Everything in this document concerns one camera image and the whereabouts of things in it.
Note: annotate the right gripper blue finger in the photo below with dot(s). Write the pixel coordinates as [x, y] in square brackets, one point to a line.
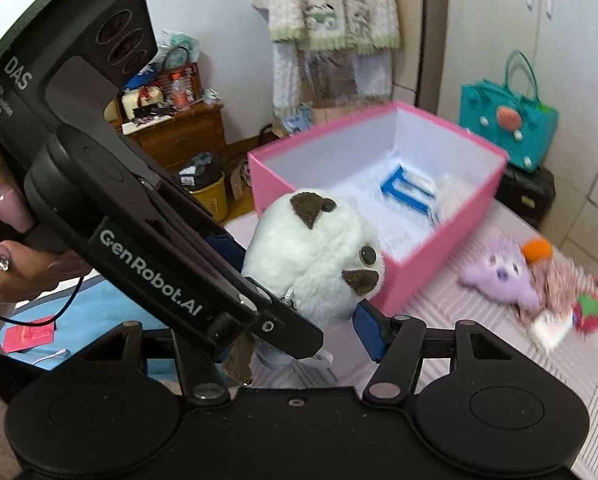
[395, 344]

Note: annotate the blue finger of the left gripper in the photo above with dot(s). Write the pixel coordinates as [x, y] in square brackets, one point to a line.
[228, 248]

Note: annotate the white brown plush cat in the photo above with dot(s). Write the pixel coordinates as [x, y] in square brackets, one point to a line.
[317, 254]

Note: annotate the pink strawberry plush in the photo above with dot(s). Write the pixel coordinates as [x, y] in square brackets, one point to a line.
[585, 314]

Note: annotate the person's left hand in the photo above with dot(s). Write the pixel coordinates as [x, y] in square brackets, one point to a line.
[24, 272]

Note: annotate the yellow waste bin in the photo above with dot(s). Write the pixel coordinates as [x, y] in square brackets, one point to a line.
[204, 178]

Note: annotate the wooden side cabinet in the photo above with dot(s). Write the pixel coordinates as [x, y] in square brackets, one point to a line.
[172, 142]

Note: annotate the purple plush toy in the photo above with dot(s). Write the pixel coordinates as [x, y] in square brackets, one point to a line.
[501, 274]

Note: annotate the striped pink table cloth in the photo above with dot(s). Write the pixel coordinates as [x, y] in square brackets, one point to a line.
[444, 303]

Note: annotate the pink storage box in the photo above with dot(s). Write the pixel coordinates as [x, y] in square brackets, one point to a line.
[354, 155]

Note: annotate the brown paper shopping bag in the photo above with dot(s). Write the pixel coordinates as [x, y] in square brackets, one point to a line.
[329, 110]

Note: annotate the white tissue pack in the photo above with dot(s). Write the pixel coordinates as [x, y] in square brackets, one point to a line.
[548, 329]

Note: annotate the black suitcase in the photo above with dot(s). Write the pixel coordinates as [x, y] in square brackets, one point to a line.
[529, 194]

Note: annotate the teal felt handbag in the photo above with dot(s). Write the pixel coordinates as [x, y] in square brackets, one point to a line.
[523, 127]

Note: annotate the cream knitted cardigan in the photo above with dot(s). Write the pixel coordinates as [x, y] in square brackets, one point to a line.
[362, 26]

